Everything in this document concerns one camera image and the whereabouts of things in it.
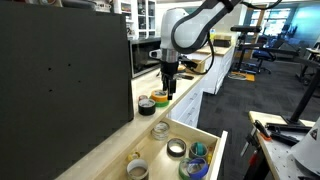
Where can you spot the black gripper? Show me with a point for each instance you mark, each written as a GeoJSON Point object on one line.
{"type": "Point", "coordinates": [170, 70]}

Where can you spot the orange masking tape roll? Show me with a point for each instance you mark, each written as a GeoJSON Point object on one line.
{"type": "Point", "coordinates": [158, 98]}

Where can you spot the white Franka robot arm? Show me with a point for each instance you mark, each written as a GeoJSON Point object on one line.
{"type": "Point", "coordinates": [186, 30]}

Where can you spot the green tape roll on counter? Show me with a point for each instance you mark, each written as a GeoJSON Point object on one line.
{"type": "Point", "coordinates": [163, 104]}

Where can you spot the small red tape roll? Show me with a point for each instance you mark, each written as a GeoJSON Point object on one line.
{"type": "Point", "coordinates": [142, 97]}

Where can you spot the white drawer cabinet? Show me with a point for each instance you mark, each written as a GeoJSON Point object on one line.
{"type": "Point", "coordinates": [188, 106]}

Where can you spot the black tape roll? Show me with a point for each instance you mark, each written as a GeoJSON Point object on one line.
{"type": "Point", "coordinates": [146, 108]}

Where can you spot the dark grey tape roll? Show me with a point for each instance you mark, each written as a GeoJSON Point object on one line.
{"type": "Point", "coordinates": [170, 151]}

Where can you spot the grey roll with teal tape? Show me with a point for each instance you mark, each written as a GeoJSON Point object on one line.
{"type": "Point", "coordinates": [192, 154]}

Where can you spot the open wooden drawer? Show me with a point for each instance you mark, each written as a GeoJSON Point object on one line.
{"type": "Point", "coordinates": [160, 163]}

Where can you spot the small yellow tape roll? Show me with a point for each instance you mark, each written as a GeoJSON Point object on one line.
{"type": "Point", "coordinates": [130, 156]}

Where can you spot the small yellow item in drawer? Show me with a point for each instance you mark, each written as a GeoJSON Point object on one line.
{"type": "Point", "coordinates": [209, 157]}

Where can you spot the green tape roll in drawer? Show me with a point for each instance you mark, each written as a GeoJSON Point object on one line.
{"type": "Point", "coordinates": [181, 170]}

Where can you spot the blue tape roll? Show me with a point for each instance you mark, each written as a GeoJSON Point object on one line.
{"type": "Point", "coordinates": [202, 171]}

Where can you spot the white wide tape roll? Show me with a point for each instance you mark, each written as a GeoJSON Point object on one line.
{"type": "Point", "coordinates": [131, 173]}

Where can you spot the black hand tool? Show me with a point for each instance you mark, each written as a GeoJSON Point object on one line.
{"type": "Point", "coordinates": [185, 76]}

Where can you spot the round plate with bread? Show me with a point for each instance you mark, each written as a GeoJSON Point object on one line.
{"type": "Point", "coordinates": [181, 68]}

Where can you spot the black microwave oven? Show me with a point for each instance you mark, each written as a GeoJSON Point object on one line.
{"type": "Point", "coordinates": [141, 56]}

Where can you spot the white island cabinet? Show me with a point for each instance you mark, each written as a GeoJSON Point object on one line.
{"type": "Point", "coordinates": [220, 66]}

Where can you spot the black box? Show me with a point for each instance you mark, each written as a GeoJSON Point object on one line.
{"type": "Point", "coordinates": [221, 43]}

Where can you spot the yellow and blue bottle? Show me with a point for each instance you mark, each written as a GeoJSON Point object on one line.
{"type": "Point", "coordinates": [212, 32]}

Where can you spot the white shelving unit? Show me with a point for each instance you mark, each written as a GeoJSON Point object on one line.
{"type": "Point", "coordinates": [143, 18]}

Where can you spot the tan wooden box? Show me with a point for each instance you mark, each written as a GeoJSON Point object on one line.
{"type": "Point", "coordinates": [223, 36]}

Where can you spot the yellow floor mat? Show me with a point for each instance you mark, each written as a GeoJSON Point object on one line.
{"type": "Point", "coordinates": [250, 77]}

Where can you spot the large black panel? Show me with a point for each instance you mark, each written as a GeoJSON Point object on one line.
{"type": "Point", "coordinates": [63, 90]}

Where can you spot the black clamp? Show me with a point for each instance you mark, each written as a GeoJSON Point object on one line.
{"type": "Point", "coordinates": [286, 137]}

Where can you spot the wooden work table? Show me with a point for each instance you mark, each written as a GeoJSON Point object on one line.
{"type": "Point", "coordinates": [276, 156]}

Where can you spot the black stand pole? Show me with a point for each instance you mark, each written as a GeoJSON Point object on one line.
{"type": "Point", "coordinates": [305, 96]}

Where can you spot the white cone housing with sticker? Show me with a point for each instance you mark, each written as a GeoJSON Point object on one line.
{"type": "Point", "coordinates": [310, 150]}

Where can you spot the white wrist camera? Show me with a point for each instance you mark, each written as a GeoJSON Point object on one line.
{"type": "Point", "coordinates": [155, 54]}

